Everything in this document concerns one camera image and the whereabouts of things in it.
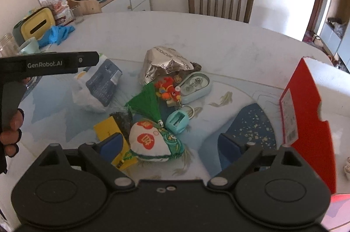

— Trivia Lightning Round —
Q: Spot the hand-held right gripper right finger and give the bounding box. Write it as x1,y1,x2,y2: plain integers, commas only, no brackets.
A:
206,133,303,190

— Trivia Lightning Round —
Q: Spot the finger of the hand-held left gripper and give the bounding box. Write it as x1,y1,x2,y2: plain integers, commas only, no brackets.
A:
67,51,100,69

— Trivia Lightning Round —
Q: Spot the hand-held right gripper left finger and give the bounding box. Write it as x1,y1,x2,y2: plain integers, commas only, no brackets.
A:
38,132,136,190

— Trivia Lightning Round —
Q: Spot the yellow packet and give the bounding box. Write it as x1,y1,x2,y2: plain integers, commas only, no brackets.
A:
93,116,138,170

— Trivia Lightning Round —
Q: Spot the dark speckled packet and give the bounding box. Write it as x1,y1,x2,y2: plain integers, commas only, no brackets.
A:
109,112,134,138

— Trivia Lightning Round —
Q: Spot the grey packet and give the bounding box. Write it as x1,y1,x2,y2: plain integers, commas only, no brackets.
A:
72,55,123,113

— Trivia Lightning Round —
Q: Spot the white embroidered sachet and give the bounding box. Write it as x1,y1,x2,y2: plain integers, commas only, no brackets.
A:
128,118,187,163

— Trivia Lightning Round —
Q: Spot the green tassel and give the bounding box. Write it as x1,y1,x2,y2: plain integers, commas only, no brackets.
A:
125,82,166,126

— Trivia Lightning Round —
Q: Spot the teal padlock-shaped toy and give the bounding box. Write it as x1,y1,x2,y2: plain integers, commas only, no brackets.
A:
165,109,191,134

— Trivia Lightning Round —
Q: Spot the red plush keychain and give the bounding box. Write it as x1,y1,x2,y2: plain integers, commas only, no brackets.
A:
154,77,183,107

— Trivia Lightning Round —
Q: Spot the red and white cardboard box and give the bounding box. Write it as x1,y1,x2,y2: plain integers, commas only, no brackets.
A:
279,57,350,195

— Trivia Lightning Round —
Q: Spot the person's left hand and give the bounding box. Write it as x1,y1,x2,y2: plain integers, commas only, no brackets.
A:
0,109,25,158

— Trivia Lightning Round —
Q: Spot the glass jar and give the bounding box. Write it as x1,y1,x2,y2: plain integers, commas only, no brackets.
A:
0,32,21,58

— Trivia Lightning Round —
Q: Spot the pale green mug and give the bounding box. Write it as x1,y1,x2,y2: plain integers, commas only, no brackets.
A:
19,37,42,55

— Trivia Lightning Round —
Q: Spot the blue cloth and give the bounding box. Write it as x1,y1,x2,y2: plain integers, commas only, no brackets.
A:
37,25,76,48

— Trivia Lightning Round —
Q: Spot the clear drinking glass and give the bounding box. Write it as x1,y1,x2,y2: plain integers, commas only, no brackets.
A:
71,6,84,25

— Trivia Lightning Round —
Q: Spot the yellow tissue box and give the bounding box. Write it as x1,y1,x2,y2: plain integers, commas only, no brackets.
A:
13,7,57,43

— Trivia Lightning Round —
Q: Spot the wooden box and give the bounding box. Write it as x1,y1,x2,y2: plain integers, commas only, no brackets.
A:
67,0,102,16

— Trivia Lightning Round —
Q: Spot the oval grey case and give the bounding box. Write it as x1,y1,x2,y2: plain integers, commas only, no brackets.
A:
179,72,213,104

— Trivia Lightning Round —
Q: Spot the silver foil bag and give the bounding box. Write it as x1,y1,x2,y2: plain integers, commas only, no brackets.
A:
139,46,195,86

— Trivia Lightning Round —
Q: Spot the red patterned rug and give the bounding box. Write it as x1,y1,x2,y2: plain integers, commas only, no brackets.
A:
303,30,315,44

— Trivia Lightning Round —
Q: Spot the grey hallway cabinet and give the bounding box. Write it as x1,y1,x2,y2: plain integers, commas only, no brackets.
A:
318,0,350,69

